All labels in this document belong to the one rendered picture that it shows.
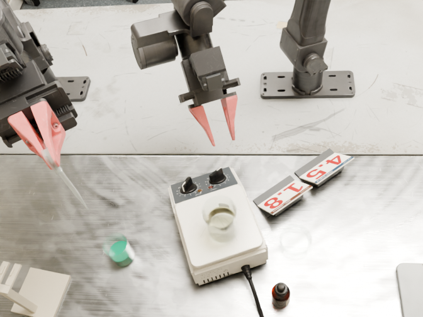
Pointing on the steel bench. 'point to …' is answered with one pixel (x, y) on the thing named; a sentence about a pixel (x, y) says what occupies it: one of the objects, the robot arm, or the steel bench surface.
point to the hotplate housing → (209, 272)
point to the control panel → (203, 182)
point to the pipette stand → (34, 291)
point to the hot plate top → (209, 250)
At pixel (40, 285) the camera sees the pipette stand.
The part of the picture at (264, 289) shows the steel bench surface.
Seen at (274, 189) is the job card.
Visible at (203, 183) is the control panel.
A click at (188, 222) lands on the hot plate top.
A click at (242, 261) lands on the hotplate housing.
